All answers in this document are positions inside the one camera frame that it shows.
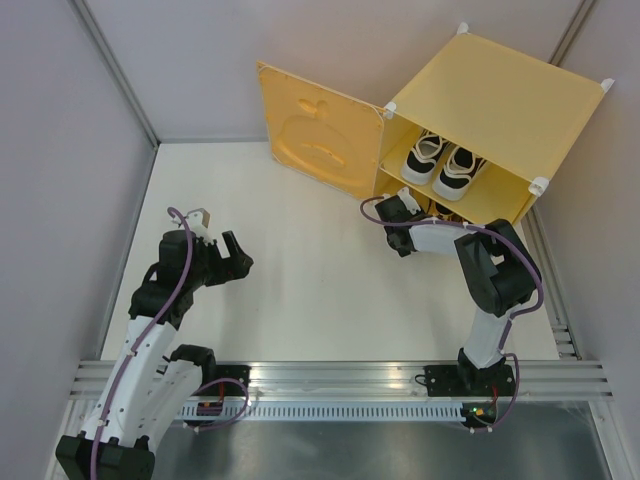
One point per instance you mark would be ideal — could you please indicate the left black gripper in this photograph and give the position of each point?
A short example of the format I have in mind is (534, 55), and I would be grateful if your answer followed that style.
(235, 266)

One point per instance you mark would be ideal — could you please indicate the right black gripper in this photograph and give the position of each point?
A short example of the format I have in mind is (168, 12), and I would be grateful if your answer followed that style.
(418, 213)

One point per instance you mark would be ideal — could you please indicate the gold loafer shoe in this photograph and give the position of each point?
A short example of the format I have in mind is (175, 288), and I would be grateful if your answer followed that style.
(440, 211)

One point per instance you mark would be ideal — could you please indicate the white black sneaker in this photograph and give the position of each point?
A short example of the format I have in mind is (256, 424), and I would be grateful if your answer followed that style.
(459, 171)
(423, 157)

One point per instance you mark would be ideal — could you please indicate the yellow cabinet door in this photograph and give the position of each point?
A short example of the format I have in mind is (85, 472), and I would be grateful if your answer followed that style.
(320, 132)

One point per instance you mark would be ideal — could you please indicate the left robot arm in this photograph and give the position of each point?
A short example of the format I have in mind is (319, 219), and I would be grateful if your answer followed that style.
(149, 384)

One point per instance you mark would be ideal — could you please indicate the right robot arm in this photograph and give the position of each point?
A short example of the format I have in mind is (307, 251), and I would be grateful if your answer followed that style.
(501, 276)

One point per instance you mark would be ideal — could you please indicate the yellow plastic shoe cabinet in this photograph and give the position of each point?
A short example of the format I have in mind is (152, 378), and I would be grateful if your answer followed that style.
(518, 113)

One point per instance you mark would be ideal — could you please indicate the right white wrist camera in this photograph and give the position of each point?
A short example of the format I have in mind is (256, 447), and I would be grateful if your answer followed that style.
(409, 201)

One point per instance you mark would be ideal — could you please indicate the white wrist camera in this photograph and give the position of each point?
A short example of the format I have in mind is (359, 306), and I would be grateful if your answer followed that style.
(409, 201)
(197, 221)

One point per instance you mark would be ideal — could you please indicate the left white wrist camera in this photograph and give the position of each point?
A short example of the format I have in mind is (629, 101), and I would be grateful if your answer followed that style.
(197, 221)

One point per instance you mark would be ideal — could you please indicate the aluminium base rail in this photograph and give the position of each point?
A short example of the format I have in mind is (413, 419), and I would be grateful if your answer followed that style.
(540, 381)

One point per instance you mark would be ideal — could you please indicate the left aluminium corner post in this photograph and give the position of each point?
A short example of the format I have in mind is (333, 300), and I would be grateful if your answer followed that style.
(88, 20)

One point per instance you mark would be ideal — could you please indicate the aluminium corner post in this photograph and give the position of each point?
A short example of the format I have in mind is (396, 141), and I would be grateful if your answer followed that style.
(573, 30)
(88, 20)

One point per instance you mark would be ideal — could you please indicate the white slotted cable duct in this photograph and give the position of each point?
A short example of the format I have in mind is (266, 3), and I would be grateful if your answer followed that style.
(354, 411)

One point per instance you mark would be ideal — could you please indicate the right aluminium corner post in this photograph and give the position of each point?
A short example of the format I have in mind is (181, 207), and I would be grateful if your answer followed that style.
(573, 30)

